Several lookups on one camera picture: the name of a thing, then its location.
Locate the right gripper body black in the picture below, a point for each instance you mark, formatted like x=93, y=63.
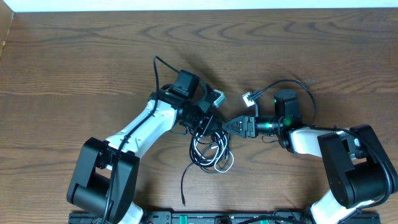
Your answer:
x=253, y=132

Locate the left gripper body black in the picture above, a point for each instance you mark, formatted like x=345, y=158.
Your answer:
x=200, y=121

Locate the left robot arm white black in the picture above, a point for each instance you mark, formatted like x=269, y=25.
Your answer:
x=104, y=180

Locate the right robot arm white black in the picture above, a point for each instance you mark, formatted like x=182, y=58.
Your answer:
x=359, y=172

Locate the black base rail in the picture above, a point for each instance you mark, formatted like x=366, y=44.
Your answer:
x=211, y=218

